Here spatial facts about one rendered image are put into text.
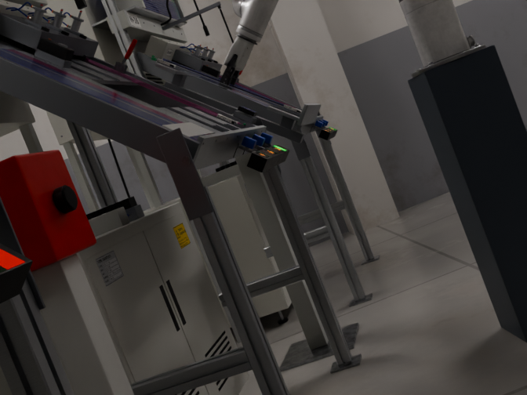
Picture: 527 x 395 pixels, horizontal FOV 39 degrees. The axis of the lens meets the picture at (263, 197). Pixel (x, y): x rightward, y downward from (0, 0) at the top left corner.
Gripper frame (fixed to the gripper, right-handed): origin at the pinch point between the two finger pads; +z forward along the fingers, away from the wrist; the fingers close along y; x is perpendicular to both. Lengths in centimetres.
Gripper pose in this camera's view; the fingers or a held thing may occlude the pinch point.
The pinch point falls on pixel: (227, 83)
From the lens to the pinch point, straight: 243.3
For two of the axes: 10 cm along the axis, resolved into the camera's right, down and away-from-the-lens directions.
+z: -4.1, 8.9, 2.0
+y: -1.9, 1.3, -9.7
